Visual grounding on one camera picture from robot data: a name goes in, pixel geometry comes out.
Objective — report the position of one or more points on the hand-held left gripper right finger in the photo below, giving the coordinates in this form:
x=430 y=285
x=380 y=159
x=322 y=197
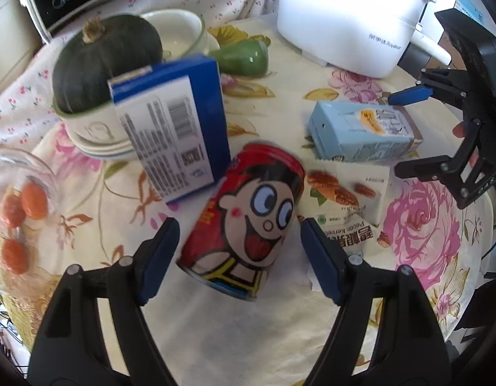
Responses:
x=322 y=261

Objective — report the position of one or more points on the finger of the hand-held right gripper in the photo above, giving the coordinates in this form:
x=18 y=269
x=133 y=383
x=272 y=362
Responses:
x=409 y=96
x=425 y=168

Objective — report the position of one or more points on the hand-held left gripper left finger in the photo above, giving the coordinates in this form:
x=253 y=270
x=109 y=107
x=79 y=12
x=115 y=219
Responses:
x=159 y=261

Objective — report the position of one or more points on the light blue drink carton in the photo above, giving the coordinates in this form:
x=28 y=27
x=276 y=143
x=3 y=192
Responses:
x=352 y=136

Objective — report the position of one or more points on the red cartoon face can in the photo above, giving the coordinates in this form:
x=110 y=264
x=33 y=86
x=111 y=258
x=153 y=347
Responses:
x=248 y=217

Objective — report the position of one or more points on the person's right hand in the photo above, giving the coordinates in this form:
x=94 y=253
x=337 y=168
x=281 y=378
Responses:
x=459 y=130

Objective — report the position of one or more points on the floral tablecloth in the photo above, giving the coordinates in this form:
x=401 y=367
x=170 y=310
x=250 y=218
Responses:
x=413 y=217

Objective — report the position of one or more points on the white nut packet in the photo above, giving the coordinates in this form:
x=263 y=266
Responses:
x=352 y=209

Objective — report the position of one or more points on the white electric pot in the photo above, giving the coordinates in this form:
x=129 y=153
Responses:
x=344 y=16

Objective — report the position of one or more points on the white plate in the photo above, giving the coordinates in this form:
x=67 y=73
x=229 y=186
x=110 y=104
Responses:
x=111 y=150

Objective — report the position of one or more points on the blue white carton box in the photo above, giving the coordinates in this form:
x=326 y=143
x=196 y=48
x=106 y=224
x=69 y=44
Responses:
x=171 y=128

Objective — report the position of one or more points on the small orange fruit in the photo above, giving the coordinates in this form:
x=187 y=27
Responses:
x=11 y=211
x=35 y=200
x=15 y=256

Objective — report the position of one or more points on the white bowl with line drawing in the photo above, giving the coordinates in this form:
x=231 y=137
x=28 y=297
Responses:
x=95 y=126

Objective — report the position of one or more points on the green pear shaped vegetable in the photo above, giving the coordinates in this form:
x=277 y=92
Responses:
x=244 y=58

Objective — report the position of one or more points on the clear glass container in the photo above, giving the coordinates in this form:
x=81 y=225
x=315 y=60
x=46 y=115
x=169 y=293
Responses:
x=6 y=161

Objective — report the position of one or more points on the dark green pumpkin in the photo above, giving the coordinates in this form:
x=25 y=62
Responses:
x=103 y=60

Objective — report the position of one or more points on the white bowl with green rim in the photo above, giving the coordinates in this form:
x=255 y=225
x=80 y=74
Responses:
x=179 y=32

